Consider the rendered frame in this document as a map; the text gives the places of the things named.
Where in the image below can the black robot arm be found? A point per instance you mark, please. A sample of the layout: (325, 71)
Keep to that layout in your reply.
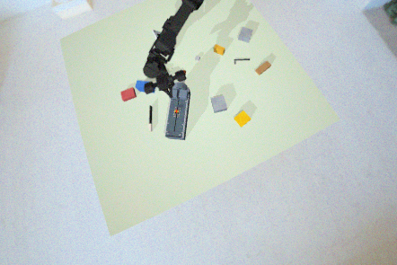
(165, 43)

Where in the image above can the yellow square block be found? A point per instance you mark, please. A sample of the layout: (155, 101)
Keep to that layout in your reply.
(242, 118)

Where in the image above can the blue block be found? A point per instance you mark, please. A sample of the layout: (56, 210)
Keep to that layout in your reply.
(140, 85)

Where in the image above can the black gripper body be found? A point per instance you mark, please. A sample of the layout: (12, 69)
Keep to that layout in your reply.
(179, 75)

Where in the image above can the red rectangular block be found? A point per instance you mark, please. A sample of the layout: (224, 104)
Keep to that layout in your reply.
(128, 94)

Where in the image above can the small yellow block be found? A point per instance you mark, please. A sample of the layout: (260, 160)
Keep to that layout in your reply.
(219, 50)

